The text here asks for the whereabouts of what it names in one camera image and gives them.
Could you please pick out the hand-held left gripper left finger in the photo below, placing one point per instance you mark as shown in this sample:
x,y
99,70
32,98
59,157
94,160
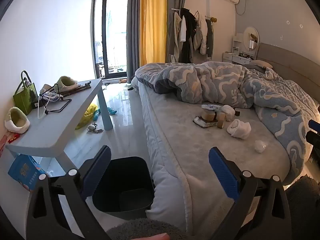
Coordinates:
x,y
96,172

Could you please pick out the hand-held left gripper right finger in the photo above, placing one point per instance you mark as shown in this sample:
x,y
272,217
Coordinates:
x,y
223,172

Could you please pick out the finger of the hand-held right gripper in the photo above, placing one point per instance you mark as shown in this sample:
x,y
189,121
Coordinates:
x,y
314,136

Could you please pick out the dark plastic waste bin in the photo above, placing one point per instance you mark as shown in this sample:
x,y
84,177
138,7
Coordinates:
x,y
140,170

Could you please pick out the white sock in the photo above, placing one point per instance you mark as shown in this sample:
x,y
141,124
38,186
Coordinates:
x,y
238,130

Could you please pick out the black tissue packet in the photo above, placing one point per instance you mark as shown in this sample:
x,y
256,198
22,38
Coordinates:
x,y
200,122

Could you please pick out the brown tape roll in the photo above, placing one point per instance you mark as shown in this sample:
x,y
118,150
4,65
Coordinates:
x,y
209,115

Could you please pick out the person's left hand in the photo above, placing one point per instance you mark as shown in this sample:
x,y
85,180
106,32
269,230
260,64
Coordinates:
x,y
155,237

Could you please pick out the crumpled white tissue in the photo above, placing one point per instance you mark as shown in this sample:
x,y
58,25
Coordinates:
x,y
260,146

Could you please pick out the key bunch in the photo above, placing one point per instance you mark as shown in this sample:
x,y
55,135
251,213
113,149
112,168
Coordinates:
x,y
93,127

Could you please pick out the beige small box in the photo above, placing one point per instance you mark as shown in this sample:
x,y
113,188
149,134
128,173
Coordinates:
x,y
221,120

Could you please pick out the bed with grey sheet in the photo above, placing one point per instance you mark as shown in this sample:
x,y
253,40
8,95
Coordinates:
x,y
180,135

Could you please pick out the white crumpled cloth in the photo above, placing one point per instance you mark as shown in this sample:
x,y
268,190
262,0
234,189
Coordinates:
x,y
228,110

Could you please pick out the light blue side table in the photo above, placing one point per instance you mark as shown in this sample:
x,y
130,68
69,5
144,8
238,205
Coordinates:
x,y
50,130

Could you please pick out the grey fleece garment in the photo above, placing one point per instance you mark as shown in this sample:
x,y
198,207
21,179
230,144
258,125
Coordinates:
x,y
140,227

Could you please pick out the blue printed paper bag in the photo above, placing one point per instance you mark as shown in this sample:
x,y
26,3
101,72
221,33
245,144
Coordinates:
x,y
23,170

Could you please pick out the grey upholstered headboard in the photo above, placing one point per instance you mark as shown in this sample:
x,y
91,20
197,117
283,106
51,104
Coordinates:
x,y
287,60

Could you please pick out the dark wooden sticks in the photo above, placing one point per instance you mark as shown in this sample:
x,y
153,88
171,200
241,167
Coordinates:
x,y
77,88

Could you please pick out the beige pillow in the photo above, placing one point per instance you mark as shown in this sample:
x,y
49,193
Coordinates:
x,y
262,63

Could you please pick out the grey patterned blanket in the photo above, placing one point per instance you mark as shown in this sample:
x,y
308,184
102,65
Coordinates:
x,y
212,82

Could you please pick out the red packet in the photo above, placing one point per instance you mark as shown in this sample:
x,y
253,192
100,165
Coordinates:
x,y
11,138

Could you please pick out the green white fluffy slipper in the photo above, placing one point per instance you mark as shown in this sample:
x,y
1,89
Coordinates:
x,y
16,120
66,82

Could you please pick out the green tote bag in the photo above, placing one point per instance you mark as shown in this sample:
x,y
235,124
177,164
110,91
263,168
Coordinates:
x,y
23,100

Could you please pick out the white vanity desk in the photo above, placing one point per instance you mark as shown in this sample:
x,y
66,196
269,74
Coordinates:
x,y
237,58

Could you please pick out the white table lamp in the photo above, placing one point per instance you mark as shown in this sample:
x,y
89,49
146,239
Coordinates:
x,y
252,45

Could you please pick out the white desk organiser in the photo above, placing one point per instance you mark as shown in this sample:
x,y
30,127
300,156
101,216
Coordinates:
x,y
238,43

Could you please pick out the white jacket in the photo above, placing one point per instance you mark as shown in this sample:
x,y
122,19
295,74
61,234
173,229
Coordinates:
x,y
202,35

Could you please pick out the black coat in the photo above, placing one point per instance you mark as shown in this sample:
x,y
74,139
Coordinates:
x,y
188,35

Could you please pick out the glass balcony door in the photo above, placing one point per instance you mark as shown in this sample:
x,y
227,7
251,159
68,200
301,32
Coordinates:
x,y
112,30

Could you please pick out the beige coat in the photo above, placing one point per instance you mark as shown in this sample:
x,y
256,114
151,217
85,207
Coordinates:
x,y
176,35

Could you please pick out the grey curtain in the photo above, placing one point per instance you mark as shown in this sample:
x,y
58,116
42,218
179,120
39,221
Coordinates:
x,y
133,30

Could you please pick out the yellow curtain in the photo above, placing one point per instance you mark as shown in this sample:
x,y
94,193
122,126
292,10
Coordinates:
x,y
152,22

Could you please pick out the white clothes rack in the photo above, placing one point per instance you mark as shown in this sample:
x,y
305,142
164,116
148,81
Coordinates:
x,y
175,9

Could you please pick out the round wall mirror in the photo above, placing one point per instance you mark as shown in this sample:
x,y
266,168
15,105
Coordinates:
x,y
248,33

